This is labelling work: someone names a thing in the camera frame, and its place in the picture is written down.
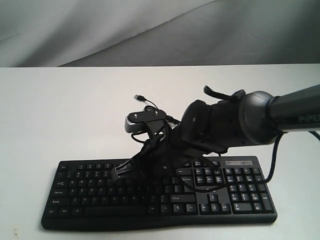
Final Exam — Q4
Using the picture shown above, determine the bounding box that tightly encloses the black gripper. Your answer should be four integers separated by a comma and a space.
110, 129, 193, 183

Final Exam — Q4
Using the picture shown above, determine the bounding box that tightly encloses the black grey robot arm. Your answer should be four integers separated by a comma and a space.
110, 85, 320, 182

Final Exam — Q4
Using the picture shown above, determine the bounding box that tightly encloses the black acer keyboard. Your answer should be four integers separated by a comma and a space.
41, 156, 278, 232

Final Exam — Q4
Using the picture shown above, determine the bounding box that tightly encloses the grey backdrop cloth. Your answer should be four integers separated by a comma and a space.
0, 0, 320, 67

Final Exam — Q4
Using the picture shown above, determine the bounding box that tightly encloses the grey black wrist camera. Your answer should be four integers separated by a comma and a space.
124, 110, 167, 133

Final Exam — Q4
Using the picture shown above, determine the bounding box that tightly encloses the black keyboard usb cable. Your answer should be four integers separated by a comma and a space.
133, 94, 181, 125

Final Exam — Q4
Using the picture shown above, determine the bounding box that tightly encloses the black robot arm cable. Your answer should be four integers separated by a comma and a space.
129, 119, 320, 193

